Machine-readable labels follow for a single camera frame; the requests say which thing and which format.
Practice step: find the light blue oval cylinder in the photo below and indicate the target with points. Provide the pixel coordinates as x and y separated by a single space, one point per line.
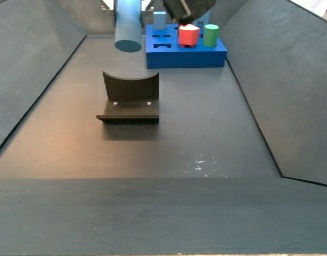
129 26

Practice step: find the black curved cradle fixture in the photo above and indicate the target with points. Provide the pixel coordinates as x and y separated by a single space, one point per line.
133 100

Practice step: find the blue shape sorter block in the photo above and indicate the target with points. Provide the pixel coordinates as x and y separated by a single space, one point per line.
165 53

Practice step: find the red rounded peg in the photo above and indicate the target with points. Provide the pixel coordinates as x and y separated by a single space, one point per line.
189 35

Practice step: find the small blue rectangular peg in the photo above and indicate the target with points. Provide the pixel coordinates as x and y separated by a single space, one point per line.
160 20

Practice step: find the green hexagonal peg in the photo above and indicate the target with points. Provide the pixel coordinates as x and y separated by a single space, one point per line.
211 35

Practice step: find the tall blue rectangular peg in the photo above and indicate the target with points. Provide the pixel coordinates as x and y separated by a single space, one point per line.
203 20

